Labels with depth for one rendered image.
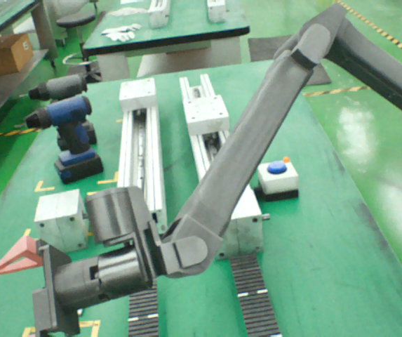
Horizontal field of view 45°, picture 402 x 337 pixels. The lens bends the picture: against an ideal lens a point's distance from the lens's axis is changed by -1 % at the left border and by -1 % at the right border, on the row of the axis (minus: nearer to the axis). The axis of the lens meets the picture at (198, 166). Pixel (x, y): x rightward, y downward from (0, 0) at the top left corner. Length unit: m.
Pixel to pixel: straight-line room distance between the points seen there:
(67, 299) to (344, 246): 0.60
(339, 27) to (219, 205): 0.37
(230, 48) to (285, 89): 2.05
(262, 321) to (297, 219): 0.33
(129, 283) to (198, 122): 0.76
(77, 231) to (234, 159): 0.51
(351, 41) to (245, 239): 0.42
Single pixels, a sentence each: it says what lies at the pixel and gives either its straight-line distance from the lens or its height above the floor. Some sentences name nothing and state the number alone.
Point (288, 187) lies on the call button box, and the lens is 1.13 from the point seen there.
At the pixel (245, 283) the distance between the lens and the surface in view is 0.89.
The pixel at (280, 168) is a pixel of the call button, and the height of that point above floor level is 0.85.
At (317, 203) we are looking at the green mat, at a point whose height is 0.78.
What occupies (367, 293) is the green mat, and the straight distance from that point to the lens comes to 0.92.
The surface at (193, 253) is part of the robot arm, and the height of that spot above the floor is 1.06.
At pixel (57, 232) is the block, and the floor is 0.84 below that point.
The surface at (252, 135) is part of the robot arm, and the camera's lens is 0.68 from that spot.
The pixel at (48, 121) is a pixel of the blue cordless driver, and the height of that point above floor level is 0.97.
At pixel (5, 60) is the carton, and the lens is 4.78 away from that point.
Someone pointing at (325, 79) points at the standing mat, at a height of 0.02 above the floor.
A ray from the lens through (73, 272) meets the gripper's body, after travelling 0.60.
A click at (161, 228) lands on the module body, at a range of 1.04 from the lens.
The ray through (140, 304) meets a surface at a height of 0.81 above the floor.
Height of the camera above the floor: 1.42
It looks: 29 degrees down
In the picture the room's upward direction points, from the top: 8 degrees counter-clockwise
